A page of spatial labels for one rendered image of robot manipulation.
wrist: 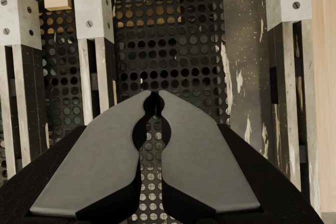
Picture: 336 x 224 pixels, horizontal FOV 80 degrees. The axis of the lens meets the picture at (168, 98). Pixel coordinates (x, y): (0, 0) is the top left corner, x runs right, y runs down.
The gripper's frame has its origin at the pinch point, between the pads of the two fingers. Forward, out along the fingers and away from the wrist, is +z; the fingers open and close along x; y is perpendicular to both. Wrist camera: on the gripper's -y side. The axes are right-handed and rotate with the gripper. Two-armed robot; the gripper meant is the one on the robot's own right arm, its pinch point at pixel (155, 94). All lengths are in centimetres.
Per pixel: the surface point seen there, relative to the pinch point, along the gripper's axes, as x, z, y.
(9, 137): -34.6, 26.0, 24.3
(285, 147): 26.9, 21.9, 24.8
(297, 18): 28.1, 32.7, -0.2
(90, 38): -15.4, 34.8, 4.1
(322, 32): 37, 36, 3
